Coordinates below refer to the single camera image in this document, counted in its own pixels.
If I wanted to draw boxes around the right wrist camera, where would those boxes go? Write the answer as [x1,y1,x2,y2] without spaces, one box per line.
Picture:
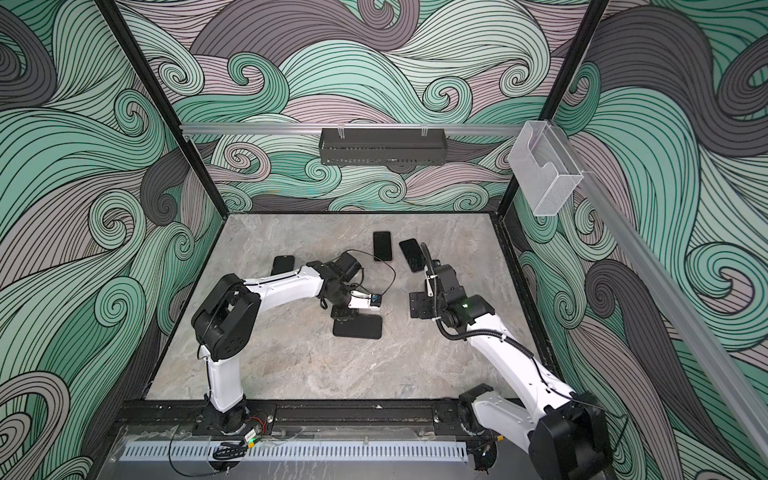
[425,259,465,302]

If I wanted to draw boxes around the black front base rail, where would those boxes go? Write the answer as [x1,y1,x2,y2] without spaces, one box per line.
[109,398,499,439]

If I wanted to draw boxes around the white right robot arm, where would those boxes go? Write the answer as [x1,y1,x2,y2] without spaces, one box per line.
[409,264,614,479]

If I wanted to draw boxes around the black wall tray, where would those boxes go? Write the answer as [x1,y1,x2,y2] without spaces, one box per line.
[318,129,448,166]

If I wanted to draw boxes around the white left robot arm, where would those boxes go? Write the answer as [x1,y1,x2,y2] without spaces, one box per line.
[191,259,362,435]

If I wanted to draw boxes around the white slotted cable duct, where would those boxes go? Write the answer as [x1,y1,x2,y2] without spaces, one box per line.
[119,440,469,463]

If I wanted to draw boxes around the black phone glossy screen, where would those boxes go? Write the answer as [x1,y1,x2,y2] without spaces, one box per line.
[399,238,425,272]

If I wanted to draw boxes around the aluminium wall rail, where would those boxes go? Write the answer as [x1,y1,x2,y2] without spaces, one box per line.
[180,122,523,137]
[550,125,767,460]

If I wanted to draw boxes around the aluminium back wall rail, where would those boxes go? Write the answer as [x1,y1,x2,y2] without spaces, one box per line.
[180,122,523,137]

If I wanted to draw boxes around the black phone ribbed back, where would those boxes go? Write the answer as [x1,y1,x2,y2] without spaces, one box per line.
[373,231,393,262]

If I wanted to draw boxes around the black phone case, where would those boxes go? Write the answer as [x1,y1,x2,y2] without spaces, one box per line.
[332,314,383,340]
[271,255,296,276]

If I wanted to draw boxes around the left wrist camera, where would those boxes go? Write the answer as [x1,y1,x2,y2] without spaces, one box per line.
[331,253,383,311]

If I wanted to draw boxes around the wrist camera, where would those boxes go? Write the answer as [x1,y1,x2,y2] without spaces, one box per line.
[331,253,383,311]
[425,259,465,302]

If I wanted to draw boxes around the clear plastic wall bin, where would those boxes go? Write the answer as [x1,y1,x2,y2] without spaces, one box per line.
[507,121,583,217]

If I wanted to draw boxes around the aluminium right wall rail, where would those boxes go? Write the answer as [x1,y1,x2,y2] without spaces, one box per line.
[550,125,767,460]

